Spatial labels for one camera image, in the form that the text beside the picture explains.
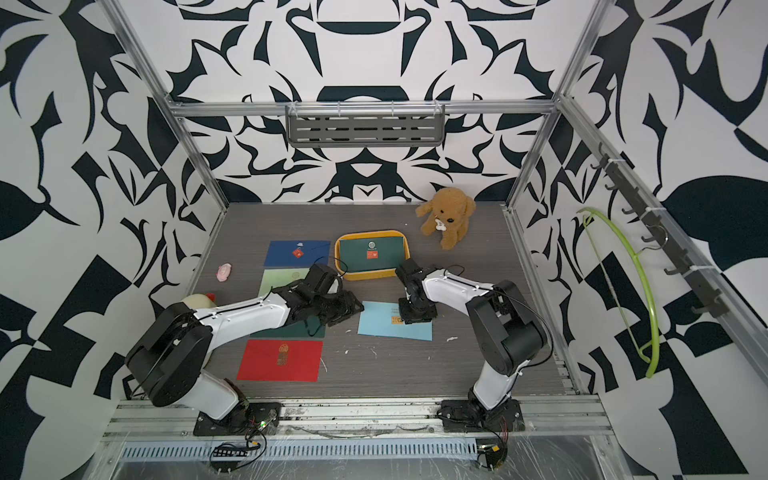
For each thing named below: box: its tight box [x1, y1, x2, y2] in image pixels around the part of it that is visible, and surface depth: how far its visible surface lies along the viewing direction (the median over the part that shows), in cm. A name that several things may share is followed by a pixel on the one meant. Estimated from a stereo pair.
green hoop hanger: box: [577, 207, 660, 379], surface depth 60 cm
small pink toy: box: [216, 263, 232, 282], surface depth 101 cm
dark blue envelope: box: [264, 240, 331, 267], surface depth 107 cm
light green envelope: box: [258, 268, 309, 297], surface depth 102 cm
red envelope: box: [237, 339, 323, 382], surface depth 86 cm
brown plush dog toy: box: [416, 187, 476, 251], surface depth 101 cm
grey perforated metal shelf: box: [285, 102, 445, 148], surface depth 96 cm
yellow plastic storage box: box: [335, 229, 408, 272], surface depth 105 cm
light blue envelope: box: [357, 301, 433, 342], surface depth 91 cm
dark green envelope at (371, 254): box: [340, 236, 405, 272], surface depth 104 cm
